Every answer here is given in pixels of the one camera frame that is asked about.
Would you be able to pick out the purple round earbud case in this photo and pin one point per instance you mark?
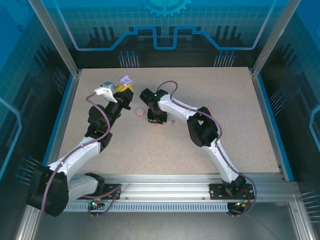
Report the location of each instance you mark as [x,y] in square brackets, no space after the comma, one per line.
[125,80]

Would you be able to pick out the pale pink round earbud case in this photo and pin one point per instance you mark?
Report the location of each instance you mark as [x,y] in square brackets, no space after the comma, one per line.
[140,112]

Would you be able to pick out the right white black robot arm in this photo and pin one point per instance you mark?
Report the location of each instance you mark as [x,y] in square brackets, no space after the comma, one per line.
[172,110]

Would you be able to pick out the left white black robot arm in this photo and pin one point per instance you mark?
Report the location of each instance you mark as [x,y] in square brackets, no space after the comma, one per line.
[77,156]

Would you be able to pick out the left aluminium side rail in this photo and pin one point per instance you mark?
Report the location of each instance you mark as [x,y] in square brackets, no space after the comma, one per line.
[67,107]

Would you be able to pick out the aluminium side rail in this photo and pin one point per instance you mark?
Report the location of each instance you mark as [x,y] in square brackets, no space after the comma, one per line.
[67,107]
[261,100]

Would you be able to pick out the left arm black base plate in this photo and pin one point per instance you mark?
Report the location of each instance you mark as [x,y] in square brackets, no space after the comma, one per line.
[112,187]

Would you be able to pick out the aluminium front frame beam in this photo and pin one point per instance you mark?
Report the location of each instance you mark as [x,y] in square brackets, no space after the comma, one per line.
[162,187]

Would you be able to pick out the left aluminium frame post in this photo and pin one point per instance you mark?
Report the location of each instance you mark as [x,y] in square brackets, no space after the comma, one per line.
[58,40]

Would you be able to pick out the aluminium frame post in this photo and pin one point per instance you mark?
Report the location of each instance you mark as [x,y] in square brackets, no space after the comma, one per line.
[58,40]
[270,40]

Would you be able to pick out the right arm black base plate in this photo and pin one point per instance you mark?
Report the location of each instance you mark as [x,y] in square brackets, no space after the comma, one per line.
[217,191]

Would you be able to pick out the right aluminium side rail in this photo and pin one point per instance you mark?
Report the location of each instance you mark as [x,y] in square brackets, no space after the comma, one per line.
[261,100]

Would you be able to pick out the aluminium lower frame rail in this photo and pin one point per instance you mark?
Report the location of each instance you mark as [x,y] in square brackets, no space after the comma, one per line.
[25,227]
[301,222]

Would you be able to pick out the right aluminium frame post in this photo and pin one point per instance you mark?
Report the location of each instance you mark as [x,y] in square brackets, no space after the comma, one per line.
[270,40]

